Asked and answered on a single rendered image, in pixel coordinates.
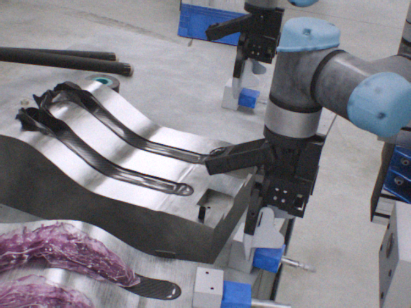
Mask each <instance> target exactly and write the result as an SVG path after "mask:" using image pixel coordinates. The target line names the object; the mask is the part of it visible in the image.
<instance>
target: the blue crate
mask: <svg viewBox="0 0 411 308"><path fill-rule="evenodd" d="M243 15H247V14H245V13H238V12H231V11H227V10H220V9H213V8H208V7H204V6H201V5H193V4H186V3H182V2H181V9H180V19H179V27H178V33H177V35H179V36H180V37H188V38H191V39H199V40H205V41H208V40H207V37H206V33H205V30H206V29H207V28H208V26H210V25H212V24H215V23H222V22H225V21H229V20H230V19H233V18H237V17H240V16H243ZM239 36H240V32H236V33H235V34H231V35H228V36H225V37H223V38H221V39H218V40H214V41H213V40H211V41H210V42H217V43H224V44H228V45H235V46H237V44H238V40H239Z"/></svg>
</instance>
